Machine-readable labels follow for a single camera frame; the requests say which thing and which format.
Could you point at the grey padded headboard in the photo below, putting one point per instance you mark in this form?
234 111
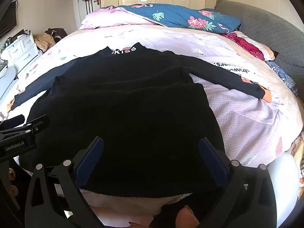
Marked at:
266 33

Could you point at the black pants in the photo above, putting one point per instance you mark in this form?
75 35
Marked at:
133 128

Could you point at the beige crumpled cloth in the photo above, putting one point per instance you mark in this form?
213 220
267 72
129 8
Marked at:
44 41

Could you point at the white rounded chair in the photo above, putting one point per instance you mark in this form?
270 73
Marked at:
282 182

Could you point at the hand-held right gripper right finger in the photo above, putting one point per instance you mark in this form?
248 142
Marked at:
211 161

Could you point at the navy shirt with orange cuffs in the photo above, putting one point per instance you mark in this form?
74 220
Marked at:
147 59

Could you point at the black television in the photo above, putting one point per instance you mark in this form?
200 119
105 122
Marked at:
7 19

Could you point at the person's left hand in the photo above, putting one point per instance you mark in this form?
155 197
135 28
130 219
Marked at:
11 174

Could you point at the white oval table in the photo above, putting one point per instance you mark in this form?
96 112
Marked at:
7 83

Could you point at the blue patterned cloth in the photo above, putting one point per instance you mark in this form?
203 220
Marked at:
282 73

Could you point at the red patterned pillow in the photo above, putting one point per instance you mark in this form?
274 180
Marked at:
247 44

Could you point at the blue floral pillow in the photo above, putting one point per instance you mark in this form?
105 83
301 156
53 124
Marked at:
175 15

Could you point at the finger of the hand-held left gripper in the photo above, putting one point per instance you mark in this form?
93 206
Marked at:
14 121
38 124

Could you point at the white drawer cabinet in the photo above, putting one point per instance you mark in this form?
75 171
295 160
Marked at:
20 47

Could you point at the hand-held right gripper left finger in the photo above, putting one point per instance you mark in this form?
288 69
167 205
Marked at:
91 158

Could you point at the pink pillow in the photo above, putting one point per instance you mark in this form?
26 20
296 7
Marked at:
106 19

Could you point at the person's right hand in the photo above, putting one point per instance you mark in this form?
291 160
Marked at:
187 218

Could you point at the white door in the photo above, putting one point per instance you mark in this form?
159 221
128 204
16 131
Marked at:
82 14

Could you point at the black bag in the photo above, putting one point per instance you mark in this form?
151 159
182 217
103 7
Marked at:
55 33

